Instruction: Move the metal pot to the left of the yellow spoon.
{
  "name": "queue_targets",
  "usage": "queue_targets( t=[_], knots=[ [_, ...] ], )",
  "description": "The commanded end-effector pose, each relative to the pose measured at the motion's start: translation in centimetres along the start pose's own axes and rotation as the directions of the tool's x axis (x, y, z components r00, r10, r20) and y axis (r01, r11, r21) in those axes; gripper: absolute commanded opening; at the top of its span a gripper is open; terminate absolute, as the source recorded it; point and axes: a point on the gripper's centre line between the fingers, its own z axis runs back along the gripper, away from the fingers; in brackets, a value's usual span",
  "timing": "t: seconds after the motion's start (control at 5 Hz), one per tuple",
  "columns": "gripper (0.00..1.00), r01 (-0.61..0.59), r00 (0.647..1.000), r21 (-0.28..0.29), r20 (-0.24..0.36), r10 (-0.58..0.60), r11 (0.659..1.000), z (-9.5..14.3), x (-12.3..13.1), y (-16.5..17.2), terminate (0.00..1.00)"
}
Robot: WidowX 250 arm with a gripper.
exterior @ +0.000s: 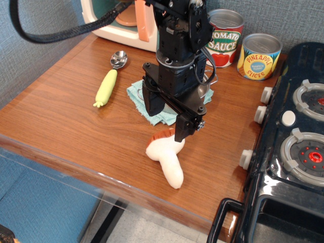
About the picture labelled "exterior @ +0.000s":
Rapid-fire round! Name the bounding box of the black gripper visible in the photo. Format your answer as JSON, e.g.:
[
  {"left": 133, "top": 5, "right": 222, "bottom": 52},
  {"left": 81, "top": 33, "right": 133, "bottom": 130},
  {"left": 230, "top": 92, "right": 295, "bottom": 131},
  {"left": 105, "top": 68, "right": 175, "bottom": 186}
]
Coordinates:
[{"left": 142, "top": 51, "right": 207, "bottom": 142}]

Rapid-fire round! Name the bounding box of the small metal pot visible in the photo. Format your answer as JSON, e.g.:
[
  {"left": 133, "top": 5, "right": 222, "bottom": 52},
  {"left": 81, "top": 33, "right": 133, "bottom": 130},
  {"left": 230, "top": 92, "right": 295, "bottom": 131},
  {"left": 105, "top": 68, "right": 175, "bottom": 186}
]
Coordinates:
[{"left": 137, "top": 70, "right": 218, "bottom": 101}]

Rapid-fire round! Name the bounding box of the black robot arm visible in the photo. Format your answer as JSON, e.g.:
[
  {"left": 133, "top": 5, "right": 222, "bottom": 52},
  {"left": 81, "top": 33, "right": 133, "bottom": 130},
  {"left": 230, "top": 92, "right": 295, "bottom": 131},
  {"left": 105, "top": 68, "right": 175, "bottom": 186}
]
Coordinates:
[{"left": 142, "top": 1, "right": 216, "bottom": 142}]

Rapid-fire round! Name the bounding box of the teal folded cloth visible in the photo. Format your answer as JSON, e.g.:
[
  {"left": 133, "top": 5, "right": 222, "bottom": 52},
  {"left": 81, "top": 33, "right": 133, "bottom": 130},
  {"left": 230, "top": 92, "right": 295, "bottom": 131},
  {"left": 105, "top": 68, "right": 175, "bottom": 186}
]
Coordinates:
[{"left": 127, "top": 80, "right": 214, "bottom": 126}]

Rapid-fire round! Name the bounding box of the plush mushroom toy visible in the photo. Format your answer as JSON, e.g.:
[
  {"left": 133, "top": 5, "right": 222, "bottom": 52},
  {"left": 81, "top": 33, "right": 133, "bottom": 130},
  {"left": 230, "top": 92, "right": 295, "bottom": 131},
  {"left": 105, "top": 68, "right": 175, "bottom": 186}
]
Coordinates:
[{"left": 145, "top": 128, "right": 185, "bottom": 189}]

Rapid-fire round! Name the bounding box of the toy microwave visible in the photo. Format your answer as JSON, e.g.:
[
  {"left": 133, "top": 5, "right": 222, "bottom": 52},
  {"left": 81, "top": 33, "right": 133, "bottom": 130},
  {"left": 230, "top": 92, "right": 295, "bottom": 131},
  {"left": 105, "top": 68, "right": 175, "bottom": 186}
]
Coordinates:
[{"left": 81, "top": 0, "right": 158, "bottom": 52}]

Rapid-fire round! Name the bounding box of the pineapple slices can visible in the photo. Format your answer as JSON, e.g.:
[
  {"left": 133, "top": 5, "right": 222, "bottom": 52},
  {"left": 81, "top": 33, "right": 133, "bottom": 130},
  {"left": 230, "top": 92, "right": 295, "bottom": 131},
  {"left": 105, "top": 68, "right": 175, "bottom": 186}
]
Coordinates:
[{"left": 237, "top": 33, "right": 282, "bottom": 80}]

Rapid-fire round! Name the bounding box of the tomato sauce can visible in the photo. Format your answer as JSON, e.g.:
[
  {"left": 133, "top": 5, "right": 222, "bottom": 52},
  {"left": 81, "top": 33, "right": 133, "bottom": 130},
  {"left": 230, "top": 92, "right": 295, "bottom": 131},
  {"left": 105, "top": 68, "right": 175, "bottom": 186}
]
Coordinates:
[{"left": 207, "top": 9, "right": 245, "bottom": 67}]

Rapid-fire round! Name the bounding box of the black toy stove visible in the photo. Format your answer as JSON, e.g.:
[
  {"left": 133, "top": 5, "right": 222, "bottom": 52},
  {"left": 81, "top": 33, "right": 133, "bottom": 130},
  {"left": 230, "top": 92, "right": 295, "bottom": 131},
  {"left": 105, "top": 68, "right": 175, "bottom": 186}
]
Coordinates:
[{"left": 208, "top": 42, "right": 323, "bottom": 242}]

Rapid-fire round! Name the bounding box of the yellow handled metal spoon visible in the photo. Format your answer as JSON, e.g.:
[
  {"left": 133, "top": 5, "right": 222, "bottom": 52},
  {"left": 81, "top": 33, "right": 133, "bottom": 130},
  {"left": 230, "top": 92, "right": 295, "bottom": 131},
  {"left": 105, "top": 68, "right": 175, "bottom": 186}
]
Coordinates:
[{"left": 93, "top": 51, "right": 128, "bottom": 108}]

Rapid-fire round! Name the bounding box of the black braided cable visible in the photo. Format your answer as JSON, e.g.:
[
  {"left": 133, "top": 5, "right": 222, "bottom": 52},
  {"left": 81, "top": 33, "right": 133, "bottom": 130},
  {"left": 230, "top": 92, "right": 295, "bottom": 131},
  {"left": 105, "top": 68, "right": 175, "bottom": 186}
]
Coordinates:
[{"left": 9, "top": 0, "right": 132, "bottom": 44}]

